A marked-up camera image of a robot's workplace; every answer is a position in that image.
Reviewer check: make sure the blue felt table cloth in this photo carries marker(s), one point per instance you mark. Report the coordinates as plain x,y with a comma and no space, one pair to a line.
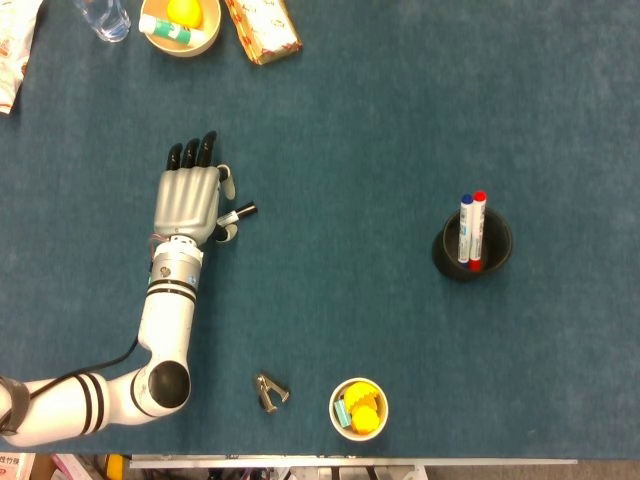
375,150

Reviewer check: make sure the white carton with red print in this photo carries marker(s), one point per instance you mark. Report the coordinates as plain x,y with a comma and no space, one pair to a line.
15,467

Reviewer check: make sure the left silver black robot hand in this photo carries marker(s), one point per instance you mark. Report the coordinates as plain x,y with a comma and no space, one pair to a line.
187,200

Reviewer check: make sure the blue-capped white marker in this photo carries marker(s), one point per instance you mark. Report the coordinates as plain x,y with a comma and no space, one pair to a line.
466,225

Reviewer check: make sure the aluminium frame rail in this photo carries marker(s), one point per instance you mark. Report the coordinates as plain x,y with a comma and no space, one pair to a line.
350,462

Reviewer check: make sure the green white glue stick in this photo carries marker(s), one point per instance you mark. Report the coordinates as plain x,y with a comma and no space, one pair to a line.
170,30

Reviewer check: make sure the beige bowl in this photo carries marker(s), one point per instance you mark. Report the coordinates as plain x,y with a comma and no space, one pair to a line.
175,50

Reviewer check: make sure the yellow cracked eggshell toy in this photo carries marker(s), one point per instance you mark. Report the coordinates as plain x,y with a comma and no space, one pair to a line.
357,392

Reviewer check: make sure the red-capped white marker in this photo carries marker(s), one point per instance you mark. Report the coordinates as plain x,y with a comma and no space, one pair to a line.
479,225

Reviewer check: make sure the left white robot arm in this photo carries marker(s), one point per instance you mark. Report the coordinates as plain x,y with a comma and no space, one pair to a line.
167,320

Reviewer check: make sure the clear plastic water bottle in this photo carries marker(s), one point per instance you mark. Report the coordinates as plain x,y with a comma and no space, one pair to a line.
105,25

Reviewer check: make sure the cream bowl with yellow toys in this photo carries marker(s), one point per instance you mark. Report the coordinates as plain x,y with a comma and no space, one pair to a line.
332,410

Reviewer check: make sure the black staple remover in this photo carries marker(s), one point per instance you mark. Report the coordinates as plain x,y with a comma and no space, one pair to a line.
270,395

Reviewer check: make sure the black mesh pen holder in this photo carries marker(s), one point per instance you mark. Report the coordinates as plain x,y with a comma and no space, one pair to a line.
442,260

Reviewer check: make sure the yellow round egg toy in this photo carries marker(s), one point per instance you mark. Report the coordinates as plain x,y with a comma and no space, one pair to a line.
365,419

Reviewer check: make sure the yellow ball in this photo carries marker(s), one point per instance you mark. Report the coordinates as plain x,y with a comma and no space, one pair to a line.
185,10

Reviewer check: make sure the white snack bag red print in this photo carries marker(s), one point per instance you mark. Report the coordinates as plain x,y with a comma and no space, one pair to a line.
12,50

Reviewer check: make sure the cream wrapped package red print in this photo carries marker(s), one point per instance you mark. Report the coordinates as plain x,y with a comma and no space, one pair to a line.
265,30

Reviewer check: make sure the light blue eraser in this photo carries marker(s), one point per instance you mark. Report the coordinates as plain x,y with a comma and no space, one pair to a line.
341,414

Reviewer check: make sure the black-capped white marker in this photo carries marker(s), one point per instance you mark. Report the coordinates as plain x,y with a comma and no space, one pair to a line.
245,210

